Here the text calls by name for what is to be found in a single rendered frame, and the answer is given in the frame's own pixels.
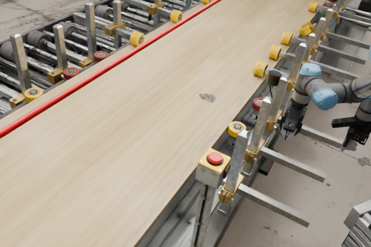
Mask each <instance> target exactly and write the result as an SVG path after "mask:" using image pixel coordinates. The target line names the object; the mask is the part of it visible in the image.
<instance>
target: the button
mask: <svg viewBox="0 0 371 247"><path fill-rule="evenodd" d="M222 159H223V157H222V155H221V154H220V153H217V152H212V153H210V154H209V155H208V160H209V162H211V163H213V164H220V163H221V162H222Z"/></svg>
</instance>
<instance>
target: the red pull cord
mask: <svg viewBox="0 0 371 247"><path fill-rule="evenodd" d="M220 1H221V0H214V1H212V2H211V3H209V4H207V5H206V6H204V7H203V8H200V9H199V10H197V11H196V12H194V13H193V14H191V15H189V16H187V17H186V18H184V19H182V20H181V21H179V22H177V23H176V24H174V25H172V26H171V27H169V28H168V29H166V30H164V31H163V32H161V33H159V34H158V35H156V36H154V37H153V38H151V39H149V40H148V41H146V42H145V43H143V44H141V45H140V46H138V47H136V48H134V49H133V50H131V51H130V52H128V53H126V54H125V55H123V56H121V57H119V58H118V59H116V60H115V61H113V62H112V63H110V64H108V65H106V66H105V67H103V68H101V69H100V70H98V71H96V72H95V73H93V74H91V75H90V76H88V77H87V78H85V79H83V80H82V81H80V82H78V83H77V84H75V85H73V86H72V87H70V88H68V89H67V90H65V91H64V92H62V93H60V94H59V95H57V96H55V97H54V98H52V99H50V100H49V101H47V102H45V103H43V104H42V105H40V106H38V107H37V108H36V109H34V110H32V111H31V112H29V113H27V114H25V115H24V116H22V117H20V118H19V119H17V120H15V121H14V122H12V123H10V124H9V125H7V126H6V127H4V128H2V129H1V130H0V139H1V138H2V137H4V136H6V135H7V134H9V133H11V132H12V131H14V130H15V129H17V128H18V127H20V126H21V125H23V124H25V123H26V122H28V121H30V120H31V119H33V118H34V117H36V116H38V115H39V114H41V113H42V112H44V111H45V110H47V109H49V108H50V107H52V106H54V105H55V104H57V103H58V102H60V101H61V100H63V99H64V98H66V97H68V96H69V95H71V94H73V93H74V92H76V91H78V90H79V89H81V88H82V87H84V86H85V85H87V84H89V83H90V82H92V81H94V80H95V79H97V78H98V77H100V76H101V75H103V74H105V73H106V72H108V71H109V70H111V69H113V68H114V67H116V66H117V65H119V64H121V63H122V62H124V61H126V60H127V59H128V58H130V57H132V56H133V55H135V54H137V53H138V52H140V51H141V50H143V49H145V48H146V47H148V46H150V45H151V44H153V43H154V42H156V41H157V40H159V39H160V38H162V37H164V36H165V35H167V34H169V33H170V32H172V31H173V30H175V29H176V28H178V27H180V26H181V25H183V24H184V23H186V22H188V21H189V20H191V19H193V18H194V17H196V16H197V15H199V14H200V13H202V12H203V11H205V10H207V9H208V8H210V7H212V6H213V5H215V4H217V3H218V2H220Z"/></svg>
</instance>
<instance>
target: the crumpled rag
mask: <svg viewBox="0 0 371 247"><path fill-rule="evenodd" d="M199 96H200V97H201V99H204V100H206V102H208V103H213V102H214V99H216V97H215V95H213V94H209V95H208V93H205V94H202V93H200V94H199Z"/></svg>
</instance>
